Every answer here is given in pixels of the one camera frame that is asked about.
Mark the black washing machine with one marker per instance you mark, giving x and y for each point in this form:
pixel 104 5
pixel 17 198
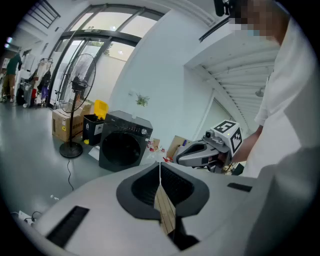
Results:
pixel 125 122

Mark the black standing fan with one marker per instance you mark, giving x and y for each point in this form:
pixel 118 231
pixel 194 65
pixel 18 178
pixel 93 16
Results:
pixel 79 83

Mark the white plastic shopping bag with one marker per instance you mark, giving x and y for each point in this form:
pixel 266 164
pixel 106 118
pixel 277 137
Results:
pixel 151 146
pixel 168 159

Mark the small cardboard box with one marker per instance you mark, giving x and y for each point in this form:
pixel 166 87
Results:
pixel 86 108

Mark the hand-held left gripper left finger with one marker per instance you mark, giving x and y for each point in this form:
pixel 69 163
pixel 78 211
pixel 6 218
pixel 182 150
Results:
pixel 135 195

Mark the black head-mounted camera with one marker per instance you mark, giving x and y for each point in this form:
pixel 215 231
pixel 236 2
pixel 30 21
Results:
pixel 222 7

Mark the clothes rack with garments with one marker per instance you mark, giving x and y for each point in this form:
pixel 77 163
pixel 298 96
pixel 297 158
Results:
pixel 45 82

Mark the white cart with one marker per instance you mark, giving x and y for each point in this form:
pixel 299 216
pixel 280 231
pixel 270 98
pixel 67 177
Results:
pixel 25 87

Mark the striped wooden mat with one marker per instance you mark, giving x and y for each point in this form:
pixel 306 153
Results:
pixel 165 210

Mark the large glass window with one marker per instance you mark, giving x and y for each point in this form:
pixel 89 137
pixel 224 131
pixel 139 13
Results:
pixel 100 35

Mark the white power strip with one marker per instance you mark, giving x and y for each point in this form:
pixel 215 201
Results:
pixel 23 216

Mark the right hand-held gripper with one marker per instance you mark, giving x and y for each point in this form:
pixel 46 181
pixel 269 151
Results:
pixel 220 143

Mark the large cardboard box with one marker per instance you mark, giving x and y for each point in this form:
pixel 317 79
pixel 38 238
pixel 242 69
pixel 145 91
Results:
pixel 61 125

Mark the grey ceiling lamp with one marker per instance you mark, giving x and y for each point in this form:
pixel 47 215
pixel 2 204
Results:
pixel 260 93

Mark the person in white shirt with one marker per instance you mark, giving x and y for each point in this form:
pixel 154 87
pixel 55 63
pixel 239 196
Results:
pixel 287 100

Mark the person's right hand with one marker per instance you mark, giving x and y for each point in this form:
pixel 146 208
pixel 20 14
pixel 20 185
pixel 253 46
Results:
pixel 218 159

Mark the small white floor debris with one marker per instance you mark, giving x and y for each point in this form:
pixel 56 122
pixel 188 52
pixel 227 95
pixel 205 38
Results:
pixel 54 197

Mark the brown cardboard sheet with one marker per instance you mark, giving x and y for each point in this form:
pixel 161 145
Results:
pixel 176 146

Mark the black round washer door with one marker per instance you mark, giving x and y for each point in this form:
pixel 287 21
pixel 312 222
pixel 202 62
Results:
pixel 121 148

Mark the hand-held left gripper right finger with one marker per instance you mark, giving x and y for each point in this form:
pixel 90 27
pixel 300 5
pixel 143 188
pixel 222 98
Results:
pixel 185 192

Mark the green wall plant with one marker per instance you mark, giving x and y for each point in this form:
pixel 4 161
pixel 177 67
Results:
pixel 142 100

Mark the clear water jug red cap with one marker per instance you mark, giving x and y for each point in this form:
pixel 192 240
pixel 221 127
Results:
pixel 163 149

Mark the person's right forearm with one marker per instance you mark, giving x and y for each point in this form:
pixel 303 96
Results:
pixel 246 147

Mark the person's head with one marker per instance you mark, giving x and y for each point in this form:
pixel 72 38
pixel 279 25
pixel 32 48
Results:
pixel 262 20

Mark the black ceiling rail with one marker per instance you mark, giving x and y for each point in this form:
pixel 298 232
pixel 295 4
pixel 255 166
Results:
pixel 215 27

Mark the silver control knob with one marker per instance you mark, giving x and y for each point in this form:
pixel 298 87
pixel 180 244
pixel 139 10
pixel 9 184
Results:
pixel 144 131

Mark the flat white board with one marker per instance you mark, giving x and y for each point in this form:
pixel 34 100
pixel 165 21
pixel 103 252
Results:
pixel 94 152

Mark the black bin with yellow lid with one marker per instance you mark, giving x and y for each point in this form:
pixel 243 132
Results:
pixel 91 130

